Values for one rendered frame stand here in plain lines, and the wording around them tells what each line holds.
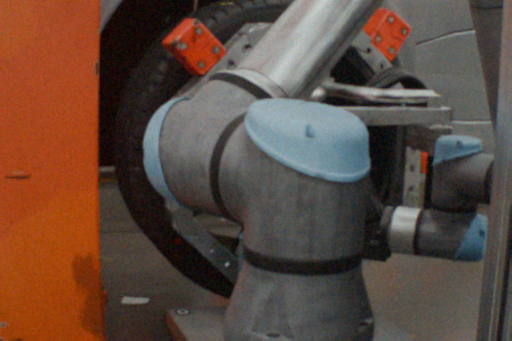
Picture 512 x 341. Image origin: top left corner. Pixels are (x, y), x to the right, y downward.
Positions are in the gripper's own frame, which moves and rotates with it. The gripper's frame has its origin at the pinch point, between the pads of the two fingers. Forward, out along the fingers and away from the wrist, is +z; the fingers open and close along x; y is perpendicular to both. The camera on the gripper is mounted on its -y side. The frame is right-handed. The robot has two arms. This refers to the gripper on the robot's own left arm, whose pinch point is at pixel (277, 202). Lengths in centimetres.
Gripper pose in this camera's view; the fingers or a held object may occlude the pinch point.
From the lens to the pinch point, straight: 134.2
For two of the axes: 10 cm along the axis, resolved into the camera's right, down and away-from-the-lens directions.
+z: -9.1, -0.9, 3.9
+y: -0.3, 9.9, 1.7
